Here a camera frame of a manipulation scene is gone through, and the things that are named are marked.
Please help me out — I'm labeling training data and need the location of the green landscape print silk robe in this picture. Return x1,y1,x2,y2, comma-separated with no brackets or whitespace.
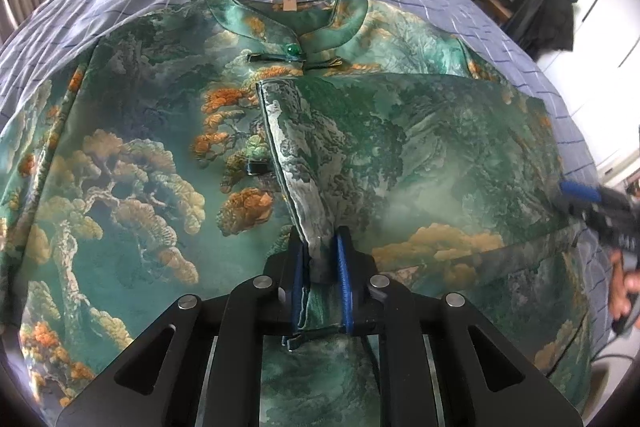
1,0,591,426

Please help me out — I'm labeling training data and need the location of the person's right hand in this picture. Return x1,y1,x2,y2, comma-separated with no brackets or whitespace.
608,249,639,335

